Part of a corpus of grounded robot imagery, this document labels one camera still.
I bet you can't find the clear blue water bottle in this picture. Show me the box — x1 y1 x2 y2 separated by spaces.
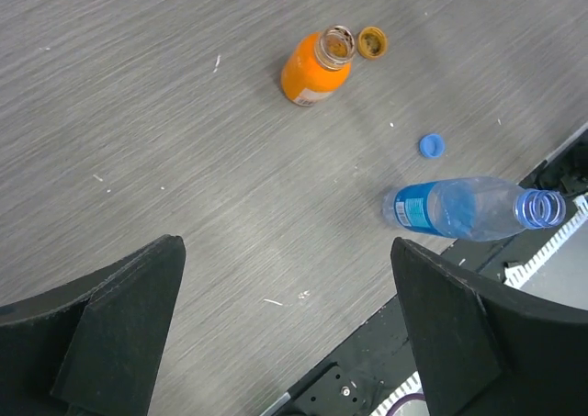
381 176 567 242

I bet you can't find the orange bottle cap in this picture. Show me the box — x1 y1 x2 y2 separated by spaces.
357 26 388 61

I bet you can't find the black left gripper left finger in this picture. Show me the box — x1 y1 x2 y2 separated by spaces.
1 235 186 415

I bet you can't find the blue bottle cap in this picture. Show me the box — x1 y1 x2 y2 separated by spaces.
418 133 446 159

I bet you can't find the white slotted cable duct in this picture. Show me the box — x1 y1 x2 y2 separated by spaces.
371 194 587 415

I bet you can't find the orange juice bottle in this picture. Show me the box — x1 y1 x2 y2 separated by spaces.
280 25 356 107

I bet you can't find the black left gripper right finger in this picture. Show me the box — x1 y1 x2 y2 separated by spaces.
390 238 587 415

